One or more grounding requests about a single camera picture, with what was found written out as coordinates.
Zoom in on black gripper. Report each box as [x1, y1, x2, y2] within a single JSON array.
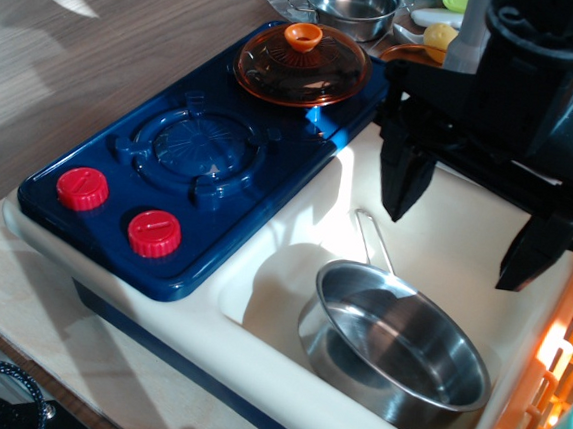
[[379, 60, 573, 292]]

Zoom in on small steel frying pan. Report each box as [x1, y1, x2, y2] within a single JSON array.
[[297, 209, 492, 429]]

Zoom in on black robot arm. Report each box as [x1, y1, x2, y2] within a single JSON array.
[[380, 0, 573, 291]]

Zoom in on cream toy sink unit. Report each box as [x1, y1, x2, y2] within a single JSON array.
[[0, 94, 573, 429]]

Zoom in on blue toy stove top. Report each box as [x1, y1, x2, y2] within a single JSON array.
[[17, 22, 387, 302]]

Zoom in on right red stove knob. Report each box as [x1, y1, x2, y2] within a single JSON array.
[[127, 209, 182, 259]]

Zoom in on red stove knob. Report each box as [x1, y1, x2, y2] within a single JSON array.
[[56, 166, 110, 212], [127, 209, 182, 259]]

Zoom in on left red stove knob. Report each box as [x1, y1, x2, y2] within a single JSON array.
[[56, 166, 110, 212]]

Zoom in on orange plastic bowl rim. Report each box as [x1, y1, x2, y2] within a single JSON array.
[[380, 44, 446, 67]]

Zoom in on yellow toy food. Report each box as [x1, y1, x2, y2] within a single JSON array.
[[423, 23, 459, 64]]

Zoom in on white plastic spoon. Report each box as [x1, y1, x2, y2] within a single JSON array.
[[392, 23, 424, 45]]

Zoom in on white plastic toy piece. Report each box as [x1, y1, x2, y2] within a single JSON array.
[[410, 7, 464, 30]]

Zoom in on orange transparent pot lid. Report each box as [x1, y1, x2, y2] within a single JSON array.
[[233, 22, 372, 108]]

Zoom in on grey metal post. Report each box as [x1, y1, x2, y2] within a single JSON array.
[[442, 0, 491, 74]]

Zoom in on steel pot with handles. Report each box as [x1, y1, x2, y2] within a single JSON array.
[[287, 0, 414, 43]]

